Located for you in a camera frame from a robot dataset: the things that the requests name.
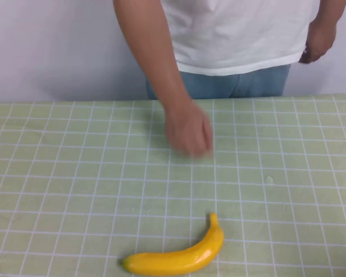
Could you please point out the person's right hand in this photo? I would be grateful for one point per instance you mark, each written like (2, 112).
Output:
(188, 130)

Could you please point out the person's left hand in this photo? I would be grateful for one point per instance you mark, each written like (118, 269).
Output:
(317, 43)

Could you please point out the yellow banana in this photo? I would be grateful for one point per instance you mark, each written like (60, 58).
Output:
(176, 261)

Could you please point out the person's left forearm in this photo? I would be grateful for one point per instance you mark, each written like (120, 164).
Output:
(328, 13)

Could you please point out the person's right forearm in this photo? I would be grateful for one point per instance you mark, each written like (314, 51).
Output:
(150, 57)

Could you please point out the light blue jeans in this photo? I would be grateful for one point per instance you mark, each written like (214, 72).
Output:
(248, 85)

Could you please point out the white t-shirt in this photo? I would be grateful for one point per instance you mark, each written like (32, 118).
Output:
(233, 34)

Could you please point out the green checked tablecloth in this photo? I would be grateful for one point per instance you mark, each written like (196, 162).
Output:
(75, 173)

